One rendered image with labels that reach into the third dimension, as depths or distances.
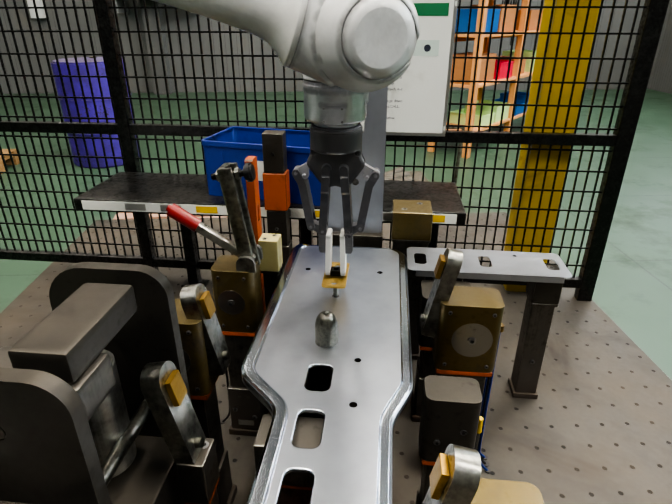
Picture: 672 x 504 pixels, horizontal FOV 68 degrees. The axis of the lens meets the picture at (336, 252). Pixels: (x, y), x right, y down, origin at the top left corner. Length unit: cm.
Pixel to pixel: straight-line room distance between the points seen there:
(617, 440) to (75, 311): 95
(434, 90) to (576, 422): 78
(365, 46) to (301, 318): 43
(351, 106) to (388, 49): 21
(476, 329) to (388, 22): 45
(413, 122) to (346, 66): 80
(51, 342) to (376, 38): 37
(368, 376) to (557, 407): 57
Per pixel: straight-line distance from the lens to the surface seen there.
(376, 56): 48
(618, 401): 121
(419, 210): 102
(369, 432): 59
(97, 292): 51
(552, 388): 119
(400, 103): 126
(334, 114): 68
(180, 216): 81
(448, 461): 45
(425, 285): 90
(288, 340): 72
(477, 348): 77
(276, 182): 106
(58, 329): 47
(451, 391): 67
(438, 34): 125
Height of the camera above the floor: 142
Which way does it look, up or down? 26 degrees down
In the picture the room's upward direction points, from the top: straight up
